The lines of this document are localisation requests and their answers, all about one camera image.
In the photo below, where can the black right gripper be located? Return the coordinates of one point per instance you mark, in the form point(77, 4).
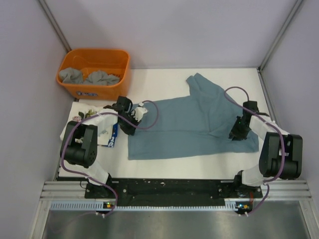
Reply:
point(237, 135)

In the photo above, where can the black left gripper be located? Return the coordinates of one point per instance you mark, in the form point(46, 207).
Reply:
point(130, 131)

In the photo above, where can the teal blue t shirt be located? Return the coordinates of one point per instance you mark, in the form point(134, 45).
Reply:
point(198, 124)

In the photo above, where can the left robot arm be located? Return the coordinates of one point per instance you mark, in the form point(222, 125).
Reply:
point(83, 134)

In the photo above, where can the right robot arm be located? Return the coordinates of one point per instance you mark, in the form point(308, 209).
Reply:
point(281, 153)

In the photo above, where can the orange plastic laundry basket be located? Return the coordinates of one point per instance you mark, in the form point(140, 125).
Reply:
point(88, 60)

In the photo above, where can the white floral folded t shirt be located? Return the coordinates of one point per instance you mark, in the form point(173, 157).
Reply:
point(81, 111)

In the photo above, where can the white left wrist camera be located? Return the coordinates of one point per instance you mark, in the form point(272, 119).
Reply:
point(139, 112)

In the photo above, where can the aluminium frame rail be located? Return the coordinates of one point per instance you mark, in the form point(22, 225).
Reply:
point(278, 190)

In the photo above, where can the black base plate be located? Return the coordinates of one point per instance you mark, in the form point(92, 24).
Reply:
point(172, 192)

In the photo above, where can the light blue cable duct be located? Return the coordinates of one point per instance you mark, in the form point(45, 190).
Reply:
point(101, 206)

